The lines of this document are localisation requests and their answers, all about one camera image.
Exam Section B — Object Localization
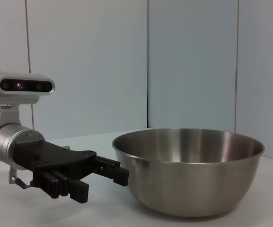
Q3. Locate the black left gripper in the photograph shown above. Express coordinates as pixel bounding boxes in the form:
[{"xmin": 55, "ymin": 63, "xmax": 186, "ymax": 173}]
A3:
[{"xmin": 12, "ymin": 140, "xmax": 130, "ymax": 204}]

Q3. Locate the stainless steel mixing bowl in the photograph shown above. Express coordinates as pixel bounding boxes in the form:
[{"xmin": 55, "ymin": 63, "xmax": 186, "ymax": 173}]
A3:
[{"xmin": 112, "ymin": 128, "xmax": 266, "ymax": 212}]

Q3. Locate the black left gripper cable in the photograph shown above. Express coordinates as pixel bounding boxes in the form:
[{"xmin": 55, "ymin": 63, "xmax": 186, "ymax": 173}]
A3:
[{"xmin": 8, "ymin": 167, "xmax": 34, "ymax": 190}]

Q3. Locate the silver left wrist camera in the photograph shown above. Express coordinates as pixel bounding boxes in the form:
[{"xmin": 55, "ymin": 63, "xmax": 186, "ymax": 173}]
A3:
[{"xmin": 0, "ymin": 70, "xmax": 55, "ymax": 105}]

